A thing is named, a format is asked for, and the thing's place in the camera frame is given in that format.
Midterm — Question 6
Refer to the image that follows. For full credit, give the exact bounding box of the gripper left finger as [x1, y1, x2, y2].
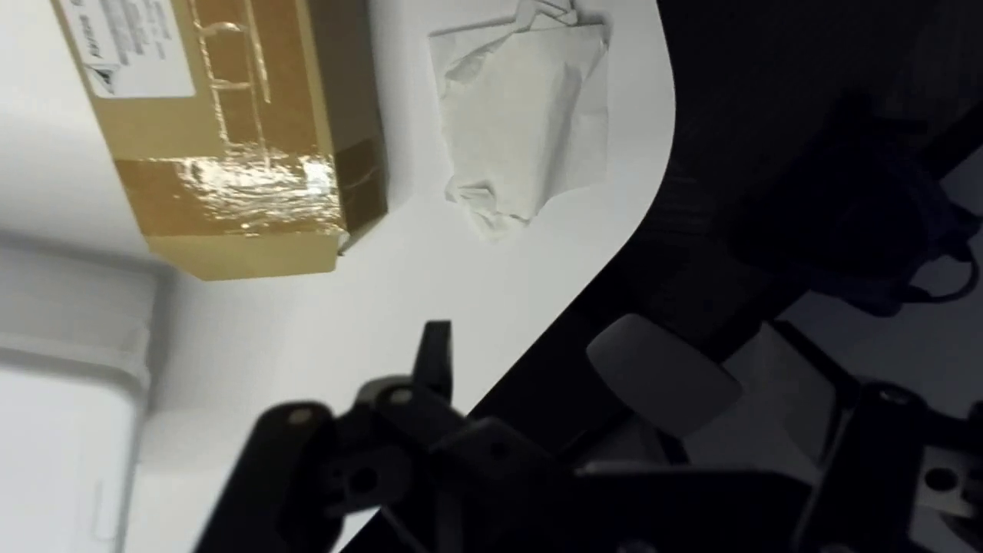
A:
[192, 320, 575, 553]

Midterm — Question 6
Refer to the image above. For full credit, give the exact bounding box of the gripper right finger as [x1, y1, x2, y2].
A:
[795, 380, 983, 553]

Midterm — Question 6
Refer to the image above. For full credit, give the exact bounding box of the white plastic box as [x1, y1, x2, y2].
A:
[0, 230, 174, 553]

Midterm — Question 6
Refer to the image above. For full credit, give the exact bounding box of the black office chair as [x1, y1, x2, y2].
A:
[461, 0, 983, 481]

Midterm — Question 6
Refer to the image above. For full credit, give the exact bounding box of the crumpled white tissue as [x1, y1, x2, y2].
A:
[427, 0, 613, 237]

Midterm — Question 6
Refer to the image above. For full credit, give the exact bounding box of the brown cardboard box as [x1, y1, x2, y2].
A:
[49, 0, 389, 282]

